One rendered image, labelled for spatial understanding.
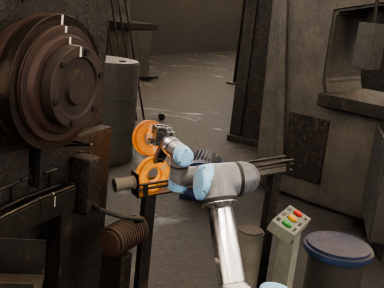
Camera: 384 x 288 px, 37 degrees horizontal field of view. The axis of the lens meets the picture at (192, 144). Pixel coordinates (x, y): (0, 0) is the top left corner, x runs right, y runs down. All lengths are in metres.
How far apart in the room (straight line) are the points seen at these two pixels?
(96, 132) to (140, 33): 7.67
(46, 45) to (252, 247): 1.19
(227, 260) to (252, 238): 0.63
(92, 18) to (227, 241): 1.09
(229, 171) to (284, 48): 2.72
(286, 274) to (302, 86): 2.23
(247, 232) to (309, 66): 2.20
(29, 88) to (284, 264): 1.27
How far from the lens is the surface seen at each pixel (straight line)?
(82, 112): 2.02
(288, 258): 2.44
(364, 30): 3.97
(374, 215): 3.66
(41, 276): 1.77
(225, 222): 1.81
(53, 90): 1.87
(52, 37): 1.94
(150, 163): 2.40
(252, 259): 2.46
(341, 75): 4.56
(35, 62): 1.88
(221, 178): 1.81
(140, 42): 10.06
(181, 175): 2.20
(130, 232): 2.34
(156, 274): 3.13
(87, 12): 2.35
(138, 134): 2.42
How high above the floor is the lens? 1.44
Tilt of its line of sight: 14 degrees down
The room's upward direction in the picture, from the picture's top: 6 degrees clockwise
